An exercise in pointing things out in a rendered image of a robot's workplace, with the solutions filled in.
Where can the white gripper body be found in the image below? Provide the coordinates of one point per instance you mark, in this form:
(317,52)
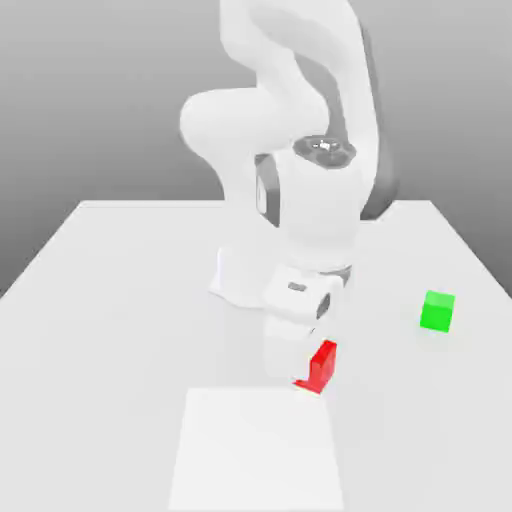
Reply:
(286,348)

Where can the small red cube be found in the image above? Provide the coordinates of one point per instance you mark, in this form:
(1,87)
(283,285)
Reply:
(323,366)

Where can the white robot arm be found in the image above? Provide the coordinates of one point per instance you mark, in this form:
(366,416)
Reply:
(312,192)

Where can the small green cube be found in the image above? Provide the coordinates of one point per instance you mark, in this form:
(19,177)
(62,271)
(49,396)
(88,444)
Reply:
(436,314)

